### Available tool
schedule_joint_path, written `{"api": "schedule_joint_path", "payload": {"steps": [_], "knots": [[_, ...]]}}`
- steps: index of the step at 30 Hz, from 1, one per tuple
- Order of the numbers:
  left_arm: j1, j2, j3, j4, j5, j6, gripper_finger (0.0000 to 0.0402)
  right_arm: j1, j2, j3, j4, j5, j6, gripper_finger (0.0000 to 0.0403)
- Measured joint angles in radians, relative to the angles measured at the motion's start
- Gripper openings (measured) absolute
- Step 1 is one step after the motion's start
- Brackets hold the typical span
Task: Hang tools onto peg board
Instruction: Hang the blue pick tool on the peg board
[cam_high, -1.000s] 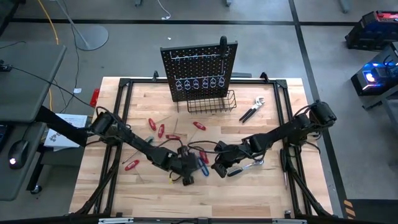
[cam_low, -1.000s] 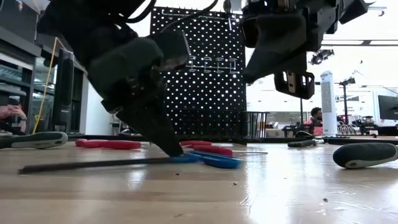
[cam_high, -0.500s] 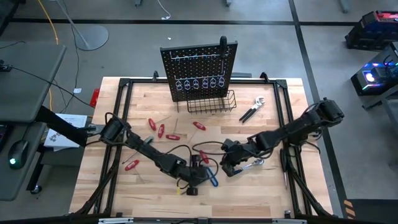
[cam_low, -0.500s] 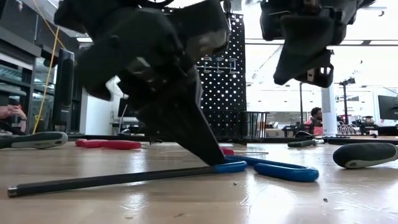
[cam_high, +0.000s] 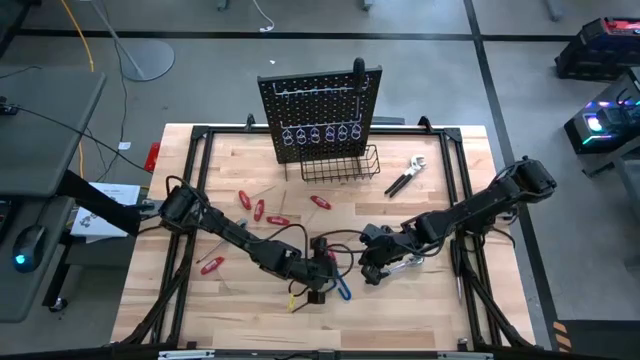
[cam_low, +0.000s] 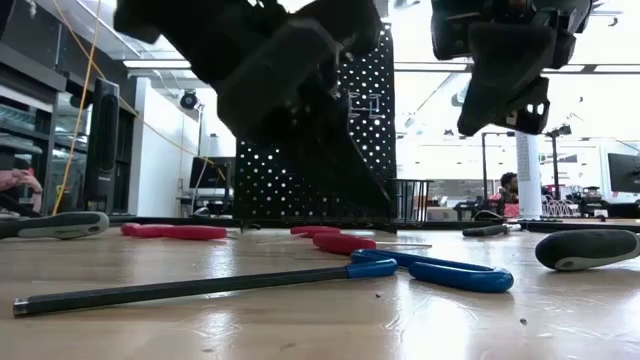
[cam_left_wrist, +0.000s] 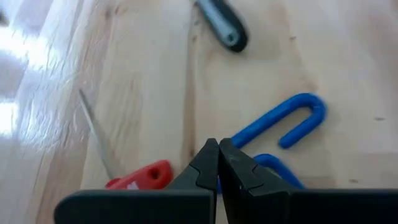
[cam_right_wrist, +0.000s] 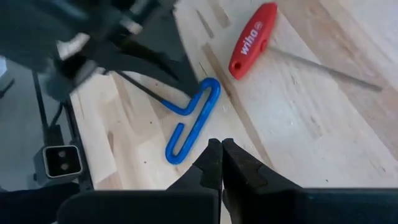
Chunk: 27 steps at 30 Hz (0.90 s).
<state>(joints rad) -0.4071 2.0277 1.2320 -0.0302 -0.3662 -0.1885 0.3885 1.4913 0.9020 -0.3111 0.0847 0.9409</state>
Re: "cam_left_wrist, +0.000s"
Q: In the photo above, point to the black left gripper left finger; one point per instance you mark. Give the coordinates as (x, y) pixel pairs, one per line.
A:
(140, 208)

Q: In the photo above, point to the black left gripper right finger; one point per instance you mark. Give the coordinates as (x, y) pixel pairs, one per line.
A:
(311, 208)

